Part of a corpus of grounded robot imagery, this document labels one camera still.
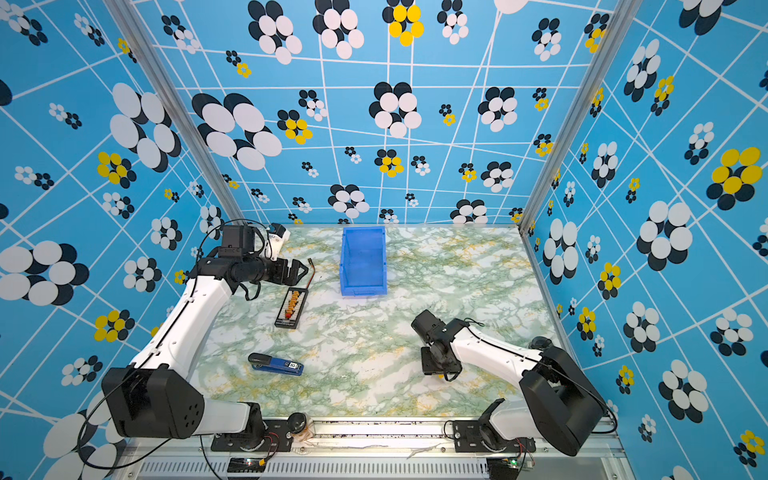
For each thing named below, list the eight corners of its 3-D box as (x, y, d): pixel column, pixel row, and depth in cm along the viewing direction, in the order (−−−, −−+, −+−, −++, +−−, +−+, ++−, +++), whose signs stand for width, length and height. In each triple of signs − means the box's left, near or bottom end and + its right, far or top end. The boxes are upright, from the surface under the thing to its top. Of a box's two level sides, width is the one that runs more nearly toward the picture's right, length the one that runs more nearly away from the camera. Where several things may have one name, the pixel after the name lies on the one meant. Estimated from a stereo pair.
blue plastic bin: (338, 299, 101) (333, 282, 93) (345, 245, 117) (341, 226, 109) (386, 299, 101) (385, 282, 93) (387, 245, 117) (386, 226, 109)
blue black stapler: (251, 367, 87) (245, 362, 83) (256, 357, 89) (250, 351, 85) (301, 377, 85) (297, 372, 82) (305, 366, 87) (301, 360, 83)
